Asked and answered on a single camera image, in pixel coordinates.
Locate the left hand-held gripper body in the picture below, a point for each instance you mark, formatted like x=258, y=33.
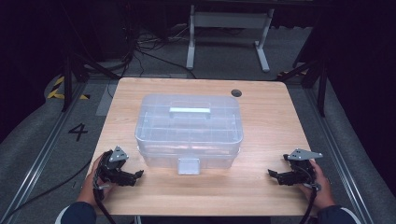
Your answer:
x=109, y=172

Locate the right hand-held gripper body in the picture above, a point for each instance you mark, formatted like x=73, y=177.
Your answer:
x=303, y=172

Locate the clear plastic storage box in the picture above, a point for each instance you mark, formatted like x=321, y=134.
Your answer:
x=190, y=130

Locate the person's left hand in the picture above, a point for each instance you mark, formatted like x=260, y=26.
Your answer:
x=87, y=188

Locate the person's right hand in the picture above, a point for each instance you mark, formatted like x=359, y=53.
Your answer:
x=322, y=193

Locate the black tripod stand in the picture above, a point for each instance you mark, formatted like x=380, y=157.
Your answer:
x=67, y=81
x=322, y=90

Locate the black table grommet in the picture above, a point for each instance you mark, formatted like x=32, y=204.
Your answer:
x=236, y=93

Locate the yellow black floor tape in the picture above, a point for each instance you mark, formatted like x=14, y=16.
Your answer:
x=57, y=92

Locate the aluminium floor rail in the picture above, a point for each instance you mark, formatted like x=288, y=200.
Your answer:
x=337, y=152
x=43, y=152

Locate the grey metal stand frame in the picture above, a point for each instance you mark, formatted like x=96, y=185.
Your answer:
x=230, y=19

